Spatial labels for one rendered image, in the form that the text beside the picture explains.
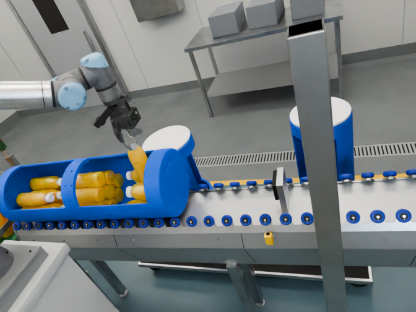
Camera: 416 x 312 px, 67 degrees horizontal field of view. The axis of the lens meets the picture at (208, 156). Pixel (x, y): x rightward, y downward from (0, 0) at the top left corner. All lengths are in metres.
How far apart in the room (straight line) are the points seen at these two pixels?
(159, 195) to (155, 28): 3.71
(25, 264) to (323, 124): 0.99
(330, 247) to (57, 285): 0.91
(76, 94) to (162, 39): 3.83
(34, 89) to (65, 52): 4.63
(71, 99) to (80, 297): 0.76
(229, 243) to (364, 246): 0.49
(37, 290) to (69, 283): 0.14
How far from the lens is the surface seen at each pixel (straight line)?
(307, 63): 0.57
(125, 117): 1.15
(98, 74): 1.11
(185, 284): 2.36
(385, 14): 4.35
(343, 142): 1.58
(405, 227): 1.25
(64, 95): 0.96
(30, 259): 1.23
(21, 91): 0.99
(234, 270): 1.56
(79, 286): 1.37
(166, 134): 1.79
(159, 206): 1.23
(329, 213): 0.80
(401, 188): 1.36
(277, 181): 1.18
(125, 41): 5.00
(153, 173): 1.21
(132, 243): 1.52
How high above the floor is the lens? 1.88
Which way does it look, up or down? 34 degrees down
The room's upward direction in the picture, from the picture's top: 20 degrees counter-clockwise
